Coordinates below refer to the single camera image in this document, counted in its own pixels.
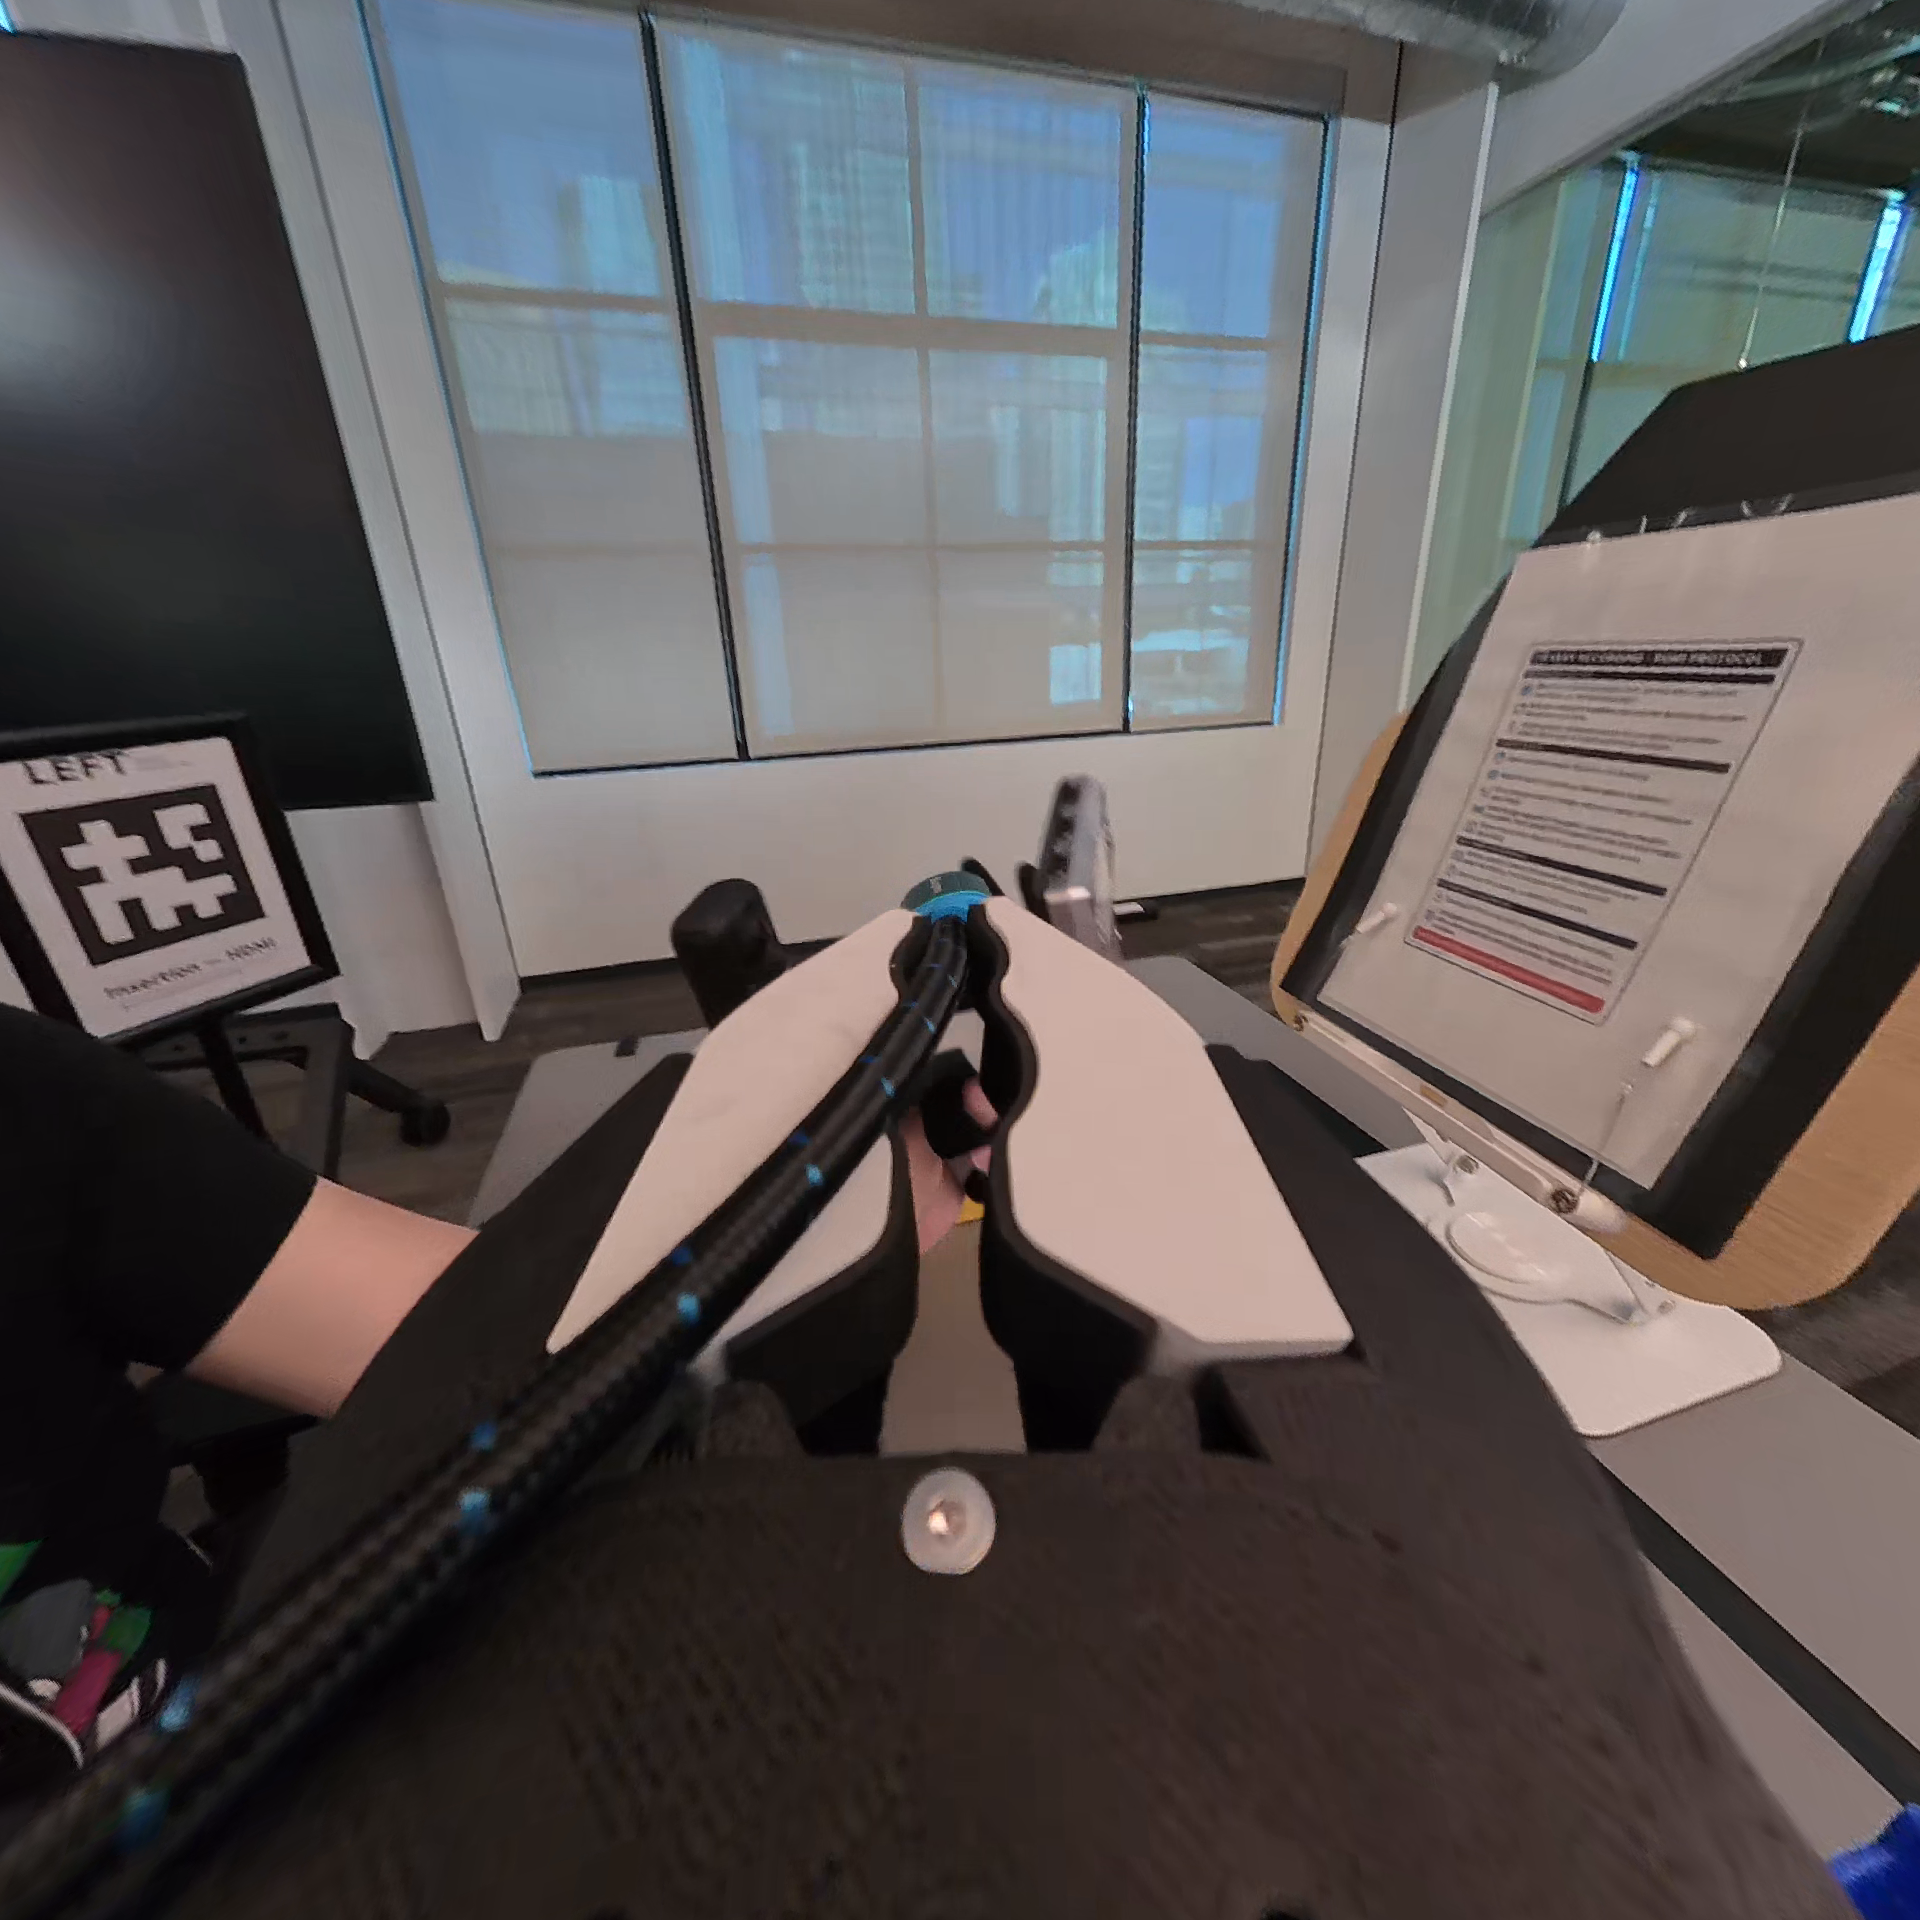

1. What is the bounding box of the large black screen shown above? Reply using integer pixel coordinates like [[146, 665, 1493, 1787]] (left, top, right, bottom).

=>
[[0, 31, 437, 811]]

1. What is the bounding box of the window with roller shades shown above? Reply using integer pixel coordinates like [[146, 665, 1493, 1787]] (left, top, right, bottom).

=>
[[358, 0, 1336, 780]]

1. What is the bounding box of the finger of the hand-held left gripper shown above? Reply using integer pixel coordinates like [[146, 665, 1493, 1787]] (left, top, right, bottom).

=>
[[1019, 775, 1128, 962]]

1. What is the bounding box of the black braided hdmi cable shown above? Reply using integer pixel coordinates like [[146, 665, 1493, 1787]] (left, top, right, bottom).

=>
[[0, 866, 998, 1920]]

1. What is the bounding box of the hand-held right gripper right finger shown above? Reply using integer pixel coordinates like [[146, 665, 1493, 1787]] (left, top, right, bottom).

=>
[[970, 906, 1355, 1452]]

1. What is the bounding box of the black wood-edged panel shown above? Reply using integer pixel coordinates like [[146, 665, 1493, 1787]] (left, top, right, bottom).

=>
[[1270, 323, 1920, 1310]]

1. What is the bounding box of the blue object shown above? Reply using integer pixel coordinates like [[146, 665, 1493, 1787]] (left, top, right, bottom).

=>
[[1820, 1804, 1920, 1920]]

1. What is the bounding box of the black rolling stand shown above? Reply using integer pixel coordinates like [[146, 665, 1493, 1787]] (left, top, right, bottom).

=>
[[142, 1001, 452, 1192]]

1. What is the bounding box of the framed printed instruction sheet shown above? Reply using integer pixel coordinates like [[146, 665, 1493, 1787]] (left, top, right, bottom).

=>
[[1283, 491, 1920, 1262]]

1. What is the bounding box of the person's black printed shirt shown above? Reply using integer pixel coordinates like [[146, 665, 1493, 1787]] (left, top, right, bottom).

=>
[[0, 1001, 319, 1802]]

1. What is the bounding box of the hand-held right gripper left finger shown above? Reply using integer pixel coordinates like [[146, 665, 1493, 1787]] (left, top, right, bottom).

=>
[[543, 913, 942, 1452]]

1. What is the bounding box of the person's left hand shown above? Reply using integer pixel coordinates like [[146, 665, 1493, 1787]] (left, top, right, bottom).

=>
[[901, 1118, 998, 1262]]

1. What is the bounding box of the person's left forearm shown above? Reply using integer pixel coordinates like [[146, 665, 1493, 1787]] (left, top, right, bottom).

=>
[[128, 1177, 483, 1419]]

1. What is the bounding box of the framed marker sign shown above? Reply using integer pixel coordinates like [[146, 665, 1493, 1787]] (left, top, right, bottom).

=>
[[0, 711, 346, 1044]]

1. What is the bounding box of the ceiling air duct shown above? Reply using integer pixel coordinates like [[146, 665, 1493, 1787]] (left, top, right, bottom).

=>
[[1319, 0, 1667, 86]]

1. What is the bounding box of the clear stand with white base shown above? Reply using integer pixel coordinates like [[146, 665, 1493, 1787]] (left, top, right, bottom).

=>
[[1334, 896, 1788, 1440]]

